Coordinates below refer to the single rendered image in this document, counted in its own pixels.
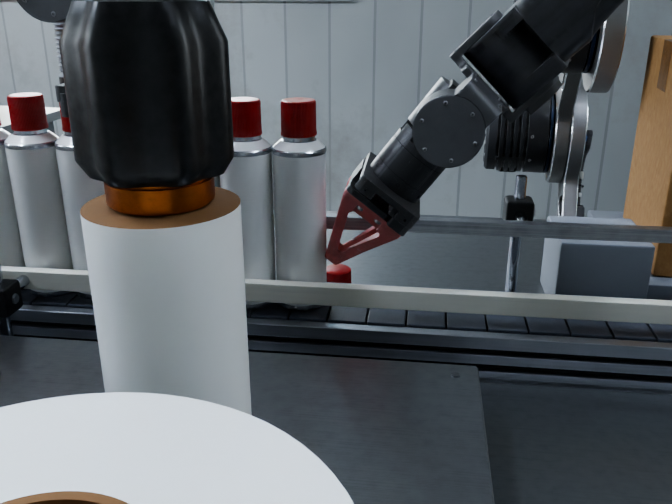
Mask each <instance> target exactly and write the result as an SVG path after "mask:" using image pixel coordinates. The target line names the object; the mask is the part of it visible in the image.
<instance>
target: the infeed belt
mask: <svg viewBox="0 0 672 504"><path fill-rule="evenodd" d="M21 294H22V300H23V305H37V306H54V307H72V308H89V309H93V302H92V299H86V298H82V297H80V296H78V295H77V293H76V292H70V293H68V294H64V295H60V296H54V297H39V296H35V295H33V294H31V293H30V291H29V289H23V290H21ZM246 315H247V318H259V319H276V320H293V321H310V322H328V323H345V324H362V325H379V326H396V327H413V328H430V329H447V330H464V331H481V332H498V333H515V334H532V335H549V336H566V337H584V338H601V339H618V340H635V341H652V342H669V343H672V325H666V324H648V323H630V322H612V321H594V320H576V319H558V318H540V317H522V316H504V315H486V314H468V313H451V312H433V311H415V310H397V309H379V308H361V307H343V306H325V305H323V306H321V307H319V308H317V309H313V310H307V311H295V310H289V309H285V308H283V307H281V306H280V305H279V304H278V303H273V304H272V305H270V306H267V307H264V308H259V309H246Z"/></svg>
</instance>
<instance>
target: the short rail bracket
mask: <svg viewBox="0 0 672 504"><path fill-rule="evenodd" d="M29 283H30V280H29V278H28V277H27V276H25V275H21V276H19V277H18V278H16V279H3V275H2V269H1V264H0V335H3V336H14V334H13V328H12V323H11V317H10V316H11V315H12V314H13V313H15V312H16V311H17V310H19V309H20V308H21V307H22V306H23V300H22V294H21V290H22V289H23V288H25V287H26V286H27V285H29Z"/></svg>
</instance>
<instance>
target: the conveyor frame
mask: <svg viewBox="0 0 672 504"><path fill-rule="evenodd" d="M10 317H11V323H12V328H13V334H14V336H18V337H34V338H49V339H65V340H80V341H96V342H98V338H97V331H96V324H95V317H94V309H89V308H72V307H54V306H37V305H23V306H22V307H21V308H20V309H19V310H17V311H16V312H15V313H13V314H12V315H11V316H10ZM247 335H248V351H251V352H266V353H282V354H297V355H313V356H328V357H344V358H359V359H375V360H390V361H406V362H421V363H437V364H452V365H467V366H476V367H477V368H478V372H479V380H480V382H492V383H507V384H522V385H537V386H551V387H566V388H581V389H596V390H611V391H626V392H641V393H656V394H670V395H672V343H669V342H652V341H635V340H618V339H601V338H584V337H566V336H549V335H532V334H515V333H498V332H481V331H464V330H447V329H430V328H413V327H396V326H379V325H362V324H345V323H328V322H310V321H293V320H276V319H259V318H247Z"/></svg>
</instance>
